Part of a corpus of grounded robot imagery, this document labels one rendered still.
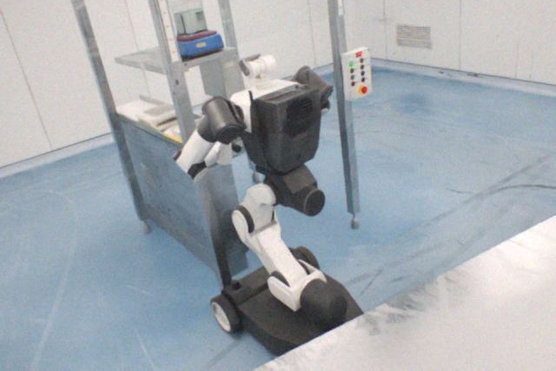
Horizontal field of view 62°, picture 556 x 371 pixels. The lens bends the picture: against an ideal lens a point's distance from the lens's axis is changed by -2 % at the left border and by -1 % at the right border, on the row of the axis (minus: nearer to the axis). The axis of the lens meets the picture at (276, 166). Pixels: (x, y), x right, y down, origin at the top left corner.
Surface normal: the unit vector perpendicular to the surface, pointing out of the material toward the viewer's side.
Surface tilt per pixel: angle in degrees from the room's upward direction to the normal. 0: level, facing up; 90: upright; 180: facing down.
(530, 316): 0
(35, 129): 90
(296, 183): 45
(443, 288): 0
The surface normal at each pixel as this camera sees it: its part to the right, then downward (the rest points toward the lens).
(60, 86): 0.54, 0.29
